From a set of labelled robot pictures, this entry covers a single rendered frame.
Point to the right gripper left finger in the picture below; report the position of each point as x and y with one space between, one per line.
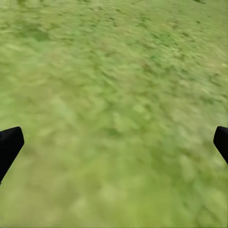
11 142

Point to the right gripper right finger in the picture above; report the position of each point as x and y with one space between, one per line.
221 141

